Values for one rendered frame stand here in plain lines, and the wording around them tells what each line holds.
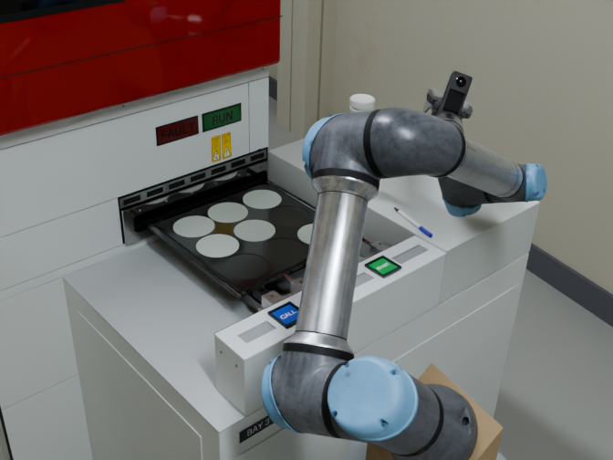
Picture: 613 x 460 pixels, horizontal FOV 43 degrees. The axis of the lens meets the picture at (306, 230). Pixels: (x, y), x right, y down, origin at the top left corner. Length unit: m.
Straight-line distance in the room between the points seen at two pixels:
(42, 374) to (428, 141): 1.17
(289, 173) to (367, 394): 1.02
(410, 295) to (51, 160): 0.82
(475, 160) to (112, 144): 0.84
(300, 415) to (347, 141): 0.45
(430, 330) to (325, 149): 0.66
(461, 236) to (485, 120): 1.75
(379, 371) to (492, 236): 0.78
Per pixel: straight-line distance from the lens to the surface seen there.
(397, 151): 1.24
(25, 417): 2.08
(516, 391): 2.86
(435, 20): 3.63
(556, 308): 3.29
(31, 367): 2.00
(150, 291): 1.81
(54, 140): 1.74
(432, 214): 1.84
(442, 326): 1.86
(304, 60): 4.25
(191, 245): 1.81
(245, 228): 1.87
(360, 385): 1.13
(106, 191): 1.85
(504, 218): 1.87
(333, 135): 1.30
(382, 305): 1.62
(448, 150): 1.28
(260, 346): 1.42
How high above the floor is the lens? 1.88
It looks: 32 degrees down
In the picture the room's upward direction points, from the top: 2 degrees clockwise
